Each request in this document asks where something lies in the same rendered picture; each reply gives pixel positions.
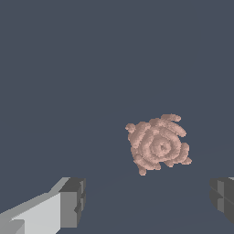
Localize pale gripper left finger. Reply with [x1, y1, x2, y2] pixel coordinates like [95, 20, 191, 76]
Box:
[0, 176, 87, 234]

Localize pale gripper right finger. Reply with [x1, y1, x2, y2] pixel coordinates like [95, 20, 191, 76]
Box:
[209, 176, 234, 225]

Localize pink spiral coiled object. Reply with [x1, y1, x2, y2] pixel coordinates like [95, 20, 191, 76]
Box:
[124, 113, 193, 176]

